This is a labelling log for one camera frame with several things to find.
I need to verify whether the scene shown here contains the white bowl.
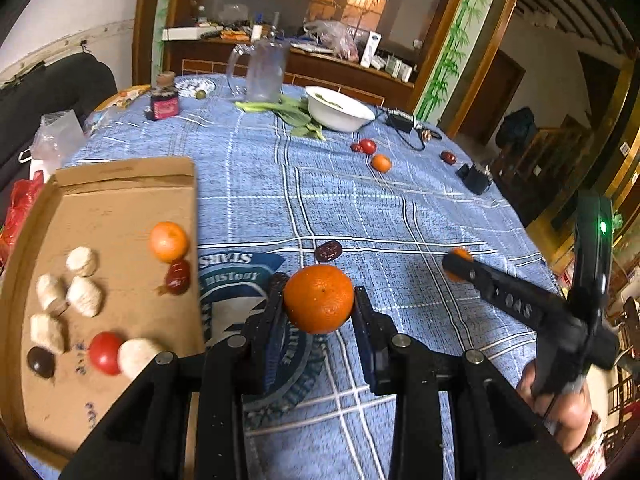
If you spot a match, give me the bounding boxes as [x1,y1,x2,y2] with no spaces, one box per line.
[305,86,375,133]

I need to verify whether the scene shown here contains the dark brown date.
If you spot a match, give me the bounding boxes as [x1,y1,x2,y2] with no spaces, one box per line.
[26,347,55,379]

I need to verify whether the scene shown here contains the dark red date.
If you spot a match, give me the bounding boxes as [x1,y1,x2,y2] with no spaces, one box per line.
[440,151,457,166]
[314,240,343,263]

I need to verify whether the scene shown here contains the small black box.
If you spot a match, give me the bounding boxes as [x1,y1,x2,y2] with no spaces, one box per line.
[456,162,494,195]

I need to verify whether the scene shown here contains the far red tomato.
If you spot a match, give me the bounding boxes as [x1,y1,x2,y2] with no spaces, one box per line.
[350,139,378,155]

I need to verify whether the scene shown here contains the person's right hand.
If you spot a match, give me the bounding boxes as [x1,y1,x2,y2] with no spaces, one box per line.
[516,361,592,454]

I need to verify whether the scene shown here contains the dark bottle with red label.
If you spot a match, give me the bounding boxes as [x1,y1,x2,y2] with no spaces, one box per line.
[145,72,180,122]

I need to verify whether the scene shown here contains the orange tangerine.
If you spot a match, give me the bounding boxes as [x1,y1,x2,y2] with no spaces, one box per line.
[283,264,354,335]
[149,221,190,263]
[442,248,474,283]

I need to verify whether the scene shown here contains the green leafy vegetables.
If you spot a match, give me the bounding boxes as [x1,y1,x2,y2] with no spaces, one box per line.
[235,94,326,141]

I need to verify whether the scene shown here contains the red cherry tomato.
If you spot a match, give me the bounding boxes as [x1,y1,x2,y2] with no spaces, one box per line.
[88,332,124,376]

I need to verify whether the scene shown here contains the blue plaid tablecloth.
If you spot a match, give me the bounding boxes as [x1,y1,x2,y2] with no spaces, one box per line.
[73,76,555,479]

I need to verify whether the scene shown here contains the black power adapter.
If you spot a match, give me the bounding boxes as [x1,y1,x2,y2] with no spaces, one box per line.
[386,108,416,133]

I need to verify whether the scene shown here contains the small far tangerine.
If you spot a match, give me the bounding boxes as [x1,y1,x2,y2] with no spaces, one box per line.
[370,154,393,174]

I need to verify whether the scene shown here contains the clear glass pitcher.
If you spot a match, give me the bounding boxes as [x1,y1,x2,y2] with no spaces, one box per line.
[226,38,290,103]

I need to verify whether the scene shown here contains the shallow cardboard tray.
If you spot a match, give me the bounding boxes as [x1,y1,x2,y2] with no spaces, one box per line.
[1,157,204,469]

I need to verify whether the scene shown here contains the wooden sideboard cabinet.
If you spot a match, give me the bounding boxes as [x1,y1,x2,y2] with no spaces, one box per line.
[162,26,414,110]

